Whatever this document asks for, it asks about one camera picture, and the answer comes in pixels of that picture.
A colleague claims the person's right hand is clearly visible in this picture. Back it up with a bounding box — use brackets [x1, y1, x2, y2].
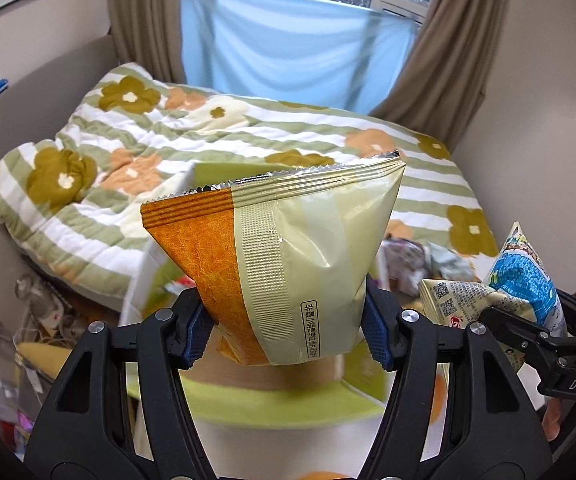
[542, 398, 564, 442]

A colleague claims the left brown curtain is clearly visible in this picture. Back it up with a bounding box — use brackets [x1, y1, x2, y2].
[107, 0, 186, 84]

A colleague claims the brown curtain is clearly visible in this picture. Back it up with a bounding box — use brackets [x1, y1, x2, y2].
[370, 0, 509, 151]
[107, 0, 186, 84]

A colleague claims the dark brown snack bag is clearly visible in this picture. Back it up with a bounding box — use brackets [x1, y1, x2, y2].
[381, 237, 428, 297]

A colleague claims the floral striped quilt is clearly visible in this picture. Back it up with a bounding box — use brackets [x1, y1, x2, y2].
[0, 63, 497, 310]

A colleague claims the grey patterned snack bag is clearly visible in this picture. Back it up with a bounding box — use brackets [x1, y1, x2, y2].
[422, 242, 477, 282]

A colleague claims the blue window cloth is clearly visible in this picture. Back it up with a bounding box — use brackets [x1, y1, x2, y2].
[181, 0, 418, 115]

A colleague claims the orange cream snack bag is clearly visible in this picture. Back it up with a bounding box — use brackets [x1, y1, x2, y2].
[140, 152, 405, 365]

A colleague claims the grey headboard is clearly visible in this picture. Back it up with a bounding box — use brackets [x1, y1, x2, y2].
[0, 35, 119, 283]

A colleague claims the blue cream snack bag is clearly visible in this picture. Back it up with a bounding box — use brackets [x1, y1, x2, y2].
[417, 221, 568, 376]

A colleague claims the right brown curtain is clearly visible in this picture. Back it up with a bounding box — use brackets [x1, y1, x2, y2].
[370, 0, 509, 151]

